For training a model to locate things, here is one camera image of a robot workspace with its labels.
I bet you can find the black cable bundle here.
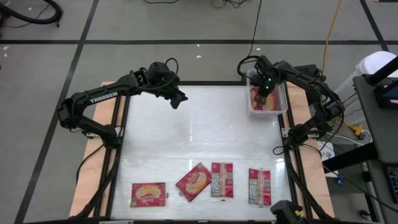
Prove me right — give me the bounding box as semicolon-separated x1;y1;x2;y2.
211;0;249;9

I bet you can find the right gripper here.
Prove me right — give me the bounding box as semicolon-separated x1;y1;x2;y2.
254;74;276;106

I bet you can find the clear plastic bin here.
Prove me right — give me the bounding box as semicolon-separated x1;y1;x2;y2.
246;68;289;118

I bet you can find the black table frame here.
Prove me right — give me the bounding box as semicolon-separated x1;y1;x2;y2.
74;70;335;224

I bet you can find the grey desk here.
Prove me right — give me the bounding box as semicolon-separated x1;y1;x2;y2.
353;74;398;166

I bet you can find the white paper sheet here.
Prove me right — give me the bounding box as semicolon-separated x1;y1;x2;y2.
319;148;336;162

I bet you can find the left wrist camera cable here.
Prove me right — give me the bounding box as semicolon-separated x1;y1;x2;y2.
164;57;180;91

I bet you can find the black device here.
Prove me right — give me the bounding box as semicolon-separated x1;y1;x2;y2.
269;200;308;224

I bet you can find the black hanging cable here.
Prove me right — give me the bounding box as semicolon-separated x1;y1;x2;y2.
236;0;264;77

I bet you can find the thick black hose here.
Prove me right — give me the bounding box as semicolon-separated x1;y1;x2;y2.
0;0;64;28

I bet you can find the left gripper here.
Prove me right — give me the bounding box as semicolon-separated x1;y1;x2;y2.
161;82;189;110

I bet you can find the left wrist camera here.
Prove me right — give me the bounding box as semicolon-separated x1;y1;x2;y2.
146;61;172;83

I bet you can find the white cable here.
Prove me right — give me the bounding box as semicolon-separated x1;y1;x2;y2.
325;132;373;147

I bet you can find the long black floor cable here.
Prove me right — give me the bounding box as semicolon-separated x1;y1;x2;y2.
323;164;398;215

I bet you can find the black arm base cable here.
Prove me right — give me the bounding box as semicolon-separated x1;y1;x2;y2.
75;143;106;186

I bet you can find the white round container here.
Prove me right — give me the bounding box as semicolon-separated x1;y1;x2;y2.
337;50;398;103

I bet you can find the yellow hanging cable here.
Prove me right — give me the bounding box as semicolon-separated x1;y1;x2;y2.
321;0;343;75

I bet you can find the yellow plug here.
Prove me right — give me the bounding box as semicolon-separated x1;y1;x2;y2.
347;123;364;135

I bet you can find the black keyboard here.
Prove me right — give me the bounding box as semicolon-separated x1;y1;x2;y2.
387;166;398;203

